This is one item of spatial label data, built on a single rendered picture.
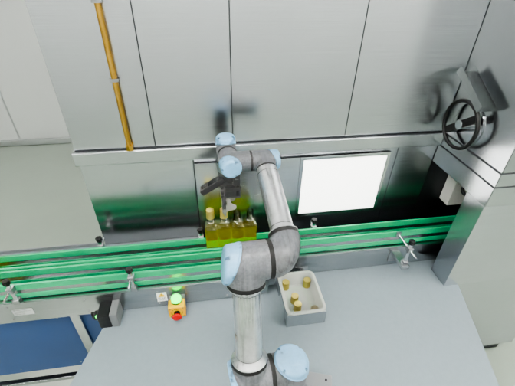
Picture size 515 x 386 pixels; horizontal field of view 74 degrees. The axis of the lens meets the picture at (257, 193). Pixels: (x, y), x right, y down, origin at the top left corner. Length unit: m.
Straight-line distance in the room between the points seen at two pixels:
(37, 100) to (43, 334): 3.43
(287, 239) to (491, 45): 1.10
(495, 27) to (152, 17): 1.24
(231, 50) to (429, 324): 1.41
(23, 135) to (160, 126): 3.85
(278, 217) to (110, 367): 0.91
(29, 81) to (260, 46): 3.80
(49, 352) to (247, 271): 1.33
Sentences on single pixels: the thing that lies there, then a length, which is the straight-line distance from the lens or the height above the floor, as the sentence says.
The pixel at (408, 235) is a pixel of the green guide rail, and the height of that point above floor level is 0.93.
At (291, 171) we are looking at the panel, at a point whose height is 1.25.
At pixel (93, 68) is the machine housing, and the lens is 1.41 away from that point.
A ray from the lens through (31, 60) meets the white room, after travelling 4.77.
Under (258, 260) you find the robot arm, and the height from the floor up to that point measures 1.38.
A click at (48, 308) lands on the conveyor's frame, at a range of 1.75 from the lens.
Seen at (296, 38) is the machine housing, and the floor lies 1.81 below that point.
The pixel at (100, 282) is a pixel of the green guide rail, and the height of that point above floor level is 0.93.
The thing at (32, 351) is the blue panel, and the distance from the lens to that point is 2.08.
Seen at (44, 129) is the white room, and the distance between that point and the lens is 5.06.
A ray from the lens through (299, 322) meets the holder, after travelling 1.57.
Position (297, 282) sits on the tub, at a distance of 1.70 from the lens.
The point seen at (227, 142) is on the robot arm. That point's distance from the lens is 1.26.
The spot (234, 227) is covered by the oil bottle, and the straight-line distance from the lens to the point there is 1.51.
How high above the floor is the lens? 2.07
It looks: 36 degrees down
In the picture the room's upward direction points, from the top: 1 degrees clockwise
